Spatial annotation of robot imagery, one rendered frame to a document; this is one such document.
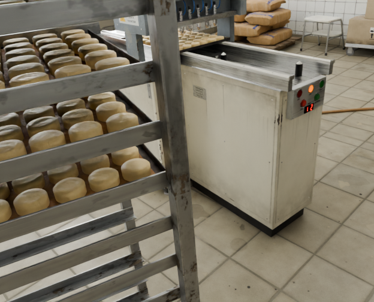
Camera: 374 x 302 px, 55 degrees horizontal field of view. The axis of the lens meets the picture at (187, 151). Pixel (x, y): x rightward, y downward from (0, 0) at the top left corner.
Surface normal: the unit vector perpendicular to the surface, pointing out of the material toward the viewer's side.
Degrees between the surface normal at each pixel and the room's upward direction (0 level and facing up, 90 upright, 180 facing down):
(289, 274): 0
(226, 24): 90
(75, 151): 90
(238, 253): 0
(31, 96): 90
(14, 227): 90
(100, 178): 0
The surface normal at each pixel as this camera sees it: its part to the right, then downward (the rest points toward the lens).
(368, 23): -0.67, 0.34
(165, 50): 0.44, 0.40
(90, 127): -0.07, -0.87
